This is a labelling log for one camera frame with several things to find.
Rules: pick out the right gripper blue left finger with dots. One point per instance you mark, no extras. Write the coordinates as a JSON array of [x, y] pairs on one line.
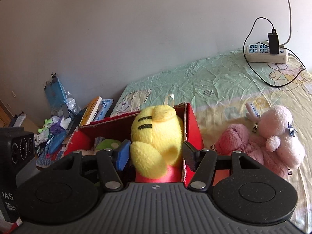
[[111, 161]]

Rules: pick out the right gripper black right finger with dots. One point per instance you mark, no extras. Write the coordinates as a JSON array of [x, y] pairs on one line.
[[203, 164]]

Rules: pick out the green bean plush toy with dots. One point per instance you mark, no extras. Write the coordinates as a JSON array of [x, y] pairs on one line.
[[108, 144]]

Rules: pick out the pink teddy bear plush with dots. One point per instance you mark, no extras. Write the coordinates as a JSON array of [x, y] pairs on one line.
[[238, 137]]

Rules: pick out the yellow tiger plush toy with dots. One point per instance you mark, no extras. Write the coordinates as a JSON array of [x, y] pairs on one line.
[[156, 145]]

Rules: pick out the white rabbit plush blue bow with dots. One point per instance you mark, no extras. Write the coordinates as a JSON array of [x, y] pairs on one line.
[[275, 126]]

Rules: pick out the red cardboard box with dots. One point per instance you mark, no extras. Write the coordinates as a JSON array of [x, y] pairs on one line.
[[119, 127]]

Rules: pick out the wooden door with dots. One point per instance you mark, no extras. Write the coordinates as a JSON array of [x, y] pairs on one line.
[[5, 115]]

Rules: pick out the blue checkered cloth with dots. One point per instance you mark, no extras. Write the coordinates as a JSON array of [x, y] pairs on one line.
[[45, 159]]

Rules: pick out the blue pencil case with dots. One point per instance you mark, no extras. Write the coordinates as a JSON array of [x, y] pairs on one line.
[[56, 142]]

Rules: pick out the green frog toy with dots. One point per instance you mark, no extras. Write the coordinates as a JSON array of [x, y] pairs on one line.
[[47, 125]]

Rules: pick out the yellow book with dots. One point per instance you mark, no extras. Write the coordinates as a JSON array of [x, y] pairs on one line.
[[90, 111]]

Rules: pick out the blue plastic bag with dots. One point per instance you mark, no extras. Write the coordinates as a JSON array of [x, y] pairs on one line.
[[61, 102]]

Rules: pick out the cartoon print bed sheet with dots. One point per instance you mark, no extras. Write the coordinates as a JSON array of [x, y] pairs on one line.
[[218, 89]]

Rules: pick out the white power strip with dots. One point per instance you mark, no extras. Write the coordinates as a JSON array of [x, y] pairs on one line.
[[260, 53]]

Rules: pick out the black charger adapter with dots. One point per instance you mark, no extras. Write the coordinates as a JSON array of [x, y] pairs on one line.
[[273, 43]]

